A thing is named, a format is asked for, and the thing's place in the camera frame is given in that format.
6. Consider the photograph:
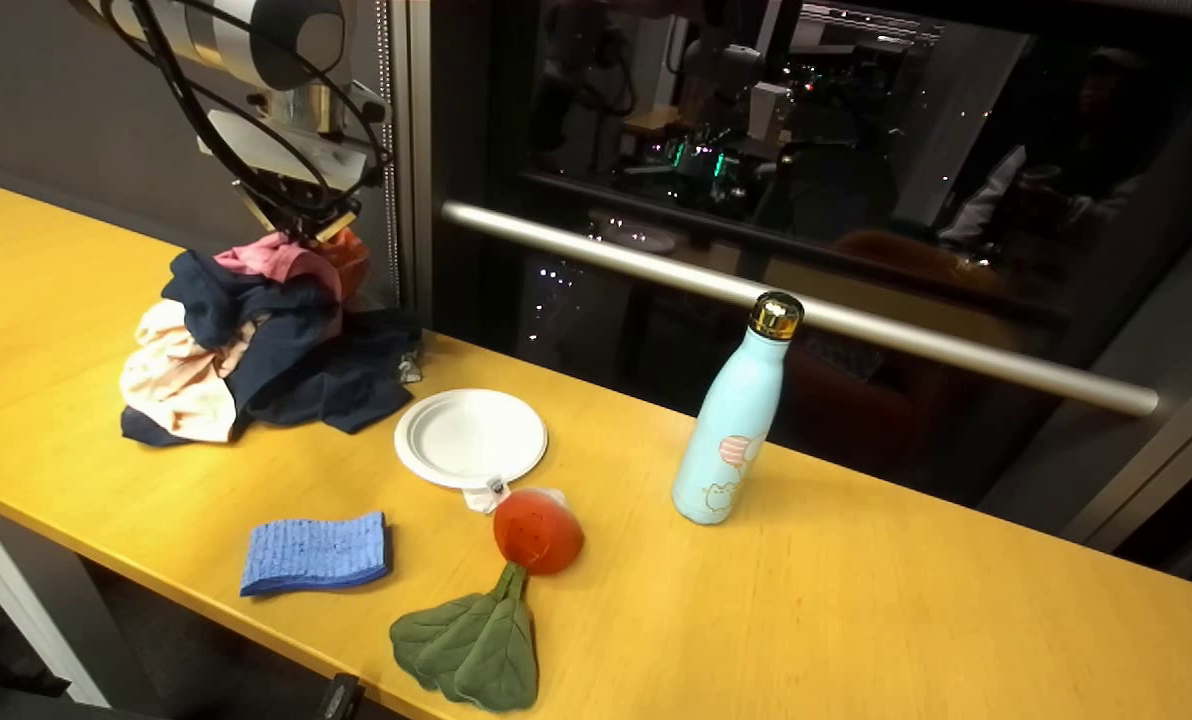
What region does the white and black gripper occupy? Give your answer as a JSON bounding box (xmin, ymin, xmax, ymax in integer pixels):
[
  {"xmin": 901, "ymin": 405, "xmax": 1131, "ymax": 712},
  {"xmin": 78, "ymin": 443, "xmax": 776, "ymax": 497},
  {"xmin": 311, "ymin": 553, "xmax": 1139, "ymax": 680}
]
[{"xmin": 240, "ymin": 170, "xmax": 367, "ymax": 254}]

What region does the aluminium window frame post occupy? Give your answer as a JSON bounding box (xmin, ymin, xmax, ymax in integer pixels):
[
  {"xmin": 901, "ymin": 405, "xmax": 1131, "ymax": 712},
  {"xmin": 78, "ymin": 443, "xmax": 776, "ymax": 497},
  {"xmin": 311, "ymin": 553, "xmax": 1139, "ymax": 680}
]
[
  {"xmin": 377, "ymin": 0, "xmax": 436, "ymax": 317},
  {"xmin": 1060, "ymin": 358, "xmax": 1192, "ymax": 553}
]

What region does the navy blue cloth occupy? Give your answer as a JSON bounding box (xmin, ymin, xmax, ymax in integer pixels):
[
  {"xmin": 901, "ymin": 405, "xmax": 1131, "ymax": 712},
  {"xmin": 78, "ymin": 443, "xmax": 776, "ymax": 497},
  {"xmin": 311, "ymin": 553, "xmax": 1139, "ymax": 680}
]
[{"xmin": 120, "ymin": 249, "xmax": 428, "ymax": 453}]

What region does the blue sponge cloth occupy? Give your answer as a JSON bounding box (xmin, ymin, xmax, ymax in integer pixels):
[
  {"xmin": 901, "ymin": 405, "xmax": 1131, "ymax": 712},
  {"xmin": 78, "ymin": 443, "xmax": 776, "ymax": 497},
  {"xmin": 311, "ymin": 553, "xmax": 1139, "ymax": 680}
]
[{"xmin": 236, "ymin": 510, "xmax": 396, "ymax": 602}]

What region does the white table leg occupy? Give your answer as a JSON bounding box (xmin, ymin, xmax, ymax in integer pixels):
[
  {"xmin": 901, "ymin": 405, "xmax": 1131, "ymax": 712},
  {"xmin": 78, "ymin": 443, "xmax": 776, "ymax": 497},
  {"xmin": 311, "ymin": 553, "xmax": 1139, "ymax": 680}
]
[{"xmin": 0, "ymin": 492, "xmax": 111, "ymax": 712}]

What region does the white cloth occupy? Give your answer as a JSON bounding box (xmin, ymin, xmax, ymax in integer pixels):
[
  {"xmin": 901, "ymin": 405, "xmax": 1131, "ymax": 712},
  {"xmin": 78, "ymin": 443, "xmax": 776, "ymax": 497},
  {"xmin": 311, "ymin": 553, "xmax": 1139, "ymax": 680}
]
[{"xmin": 117, "ymin": 295, "xmax": 266, "ymax": 449}]

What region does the white round plate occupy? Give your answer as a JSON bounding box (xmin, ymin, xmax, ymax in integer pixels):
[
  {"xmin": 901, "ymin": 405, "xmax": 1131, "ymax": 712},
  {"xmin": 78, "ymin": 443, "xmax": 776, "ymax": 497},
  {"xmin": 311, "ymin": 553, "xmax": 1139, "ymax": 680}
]
[{"xmin": 394, "ymin": 385, "xmax": 554, "ymax": 497}]

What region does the silver metal handrail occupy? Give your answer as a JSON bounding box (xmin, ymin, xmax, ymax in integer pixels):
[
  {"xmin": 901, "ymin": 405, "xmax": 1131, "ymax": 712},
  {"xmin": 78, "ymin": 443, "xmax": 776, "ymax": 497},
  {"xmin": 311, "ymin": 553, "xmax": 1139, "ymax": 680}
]
[{"xmin": 436, "ymin": 196, "xmax": 1164, "ymax": 419}]

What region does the light teal water bottle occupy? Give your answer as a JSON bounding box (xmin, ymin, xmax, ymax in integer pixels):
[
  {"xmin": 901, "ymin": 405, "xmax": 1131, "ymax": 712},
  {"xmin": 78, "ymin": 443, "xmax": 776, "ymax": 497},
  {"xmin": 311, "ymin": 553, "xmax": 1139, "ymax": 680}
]
[{"xmin": 667, "ymin": 287, "xmax": 807, "ymax": 527}]

